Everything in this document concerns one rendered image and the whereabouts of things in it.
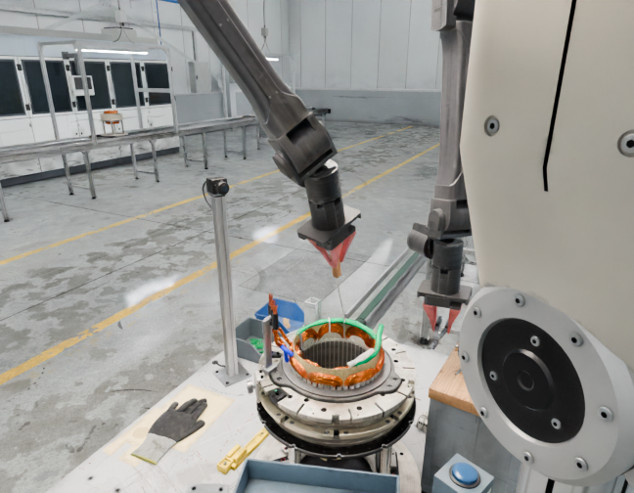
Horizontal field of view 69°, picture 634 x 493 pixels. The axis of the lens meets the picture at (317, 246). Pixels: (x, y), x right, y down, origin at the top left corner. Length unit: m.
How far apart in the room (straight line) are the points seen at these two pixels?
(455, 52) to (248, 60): 0.40
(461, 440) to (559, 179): 0.79
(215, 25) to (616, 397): 0.58
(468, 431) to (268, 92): 0.73
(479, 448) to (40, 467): 2.03
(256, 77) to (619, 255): 0.49
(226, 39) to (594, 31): 0.47
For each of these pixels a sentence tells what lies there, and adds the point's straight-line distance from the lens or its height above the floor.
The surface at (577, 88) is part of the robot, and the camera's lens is 0.29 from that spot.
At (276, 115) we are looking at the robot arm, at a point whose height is 1.60.
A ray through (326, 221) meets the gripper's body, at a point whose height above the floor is 1.42.
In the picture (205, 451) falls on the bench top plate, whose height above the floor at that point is 0.78.
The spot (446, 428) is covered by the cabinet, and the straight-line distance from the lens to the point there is 1.03.
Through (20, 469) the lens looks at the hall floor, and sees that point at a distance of 2.63.
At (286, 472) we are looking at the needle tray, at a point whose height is 1.05.
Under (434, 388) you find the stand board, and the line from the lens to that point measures 0.98.
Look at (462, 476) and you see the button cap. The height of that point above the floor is 1.04.
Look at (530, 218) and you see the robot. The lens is 0.33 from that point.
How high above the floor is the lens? 1.65
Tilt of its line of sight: 21 degrees down
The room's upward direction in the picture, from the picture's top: straight up
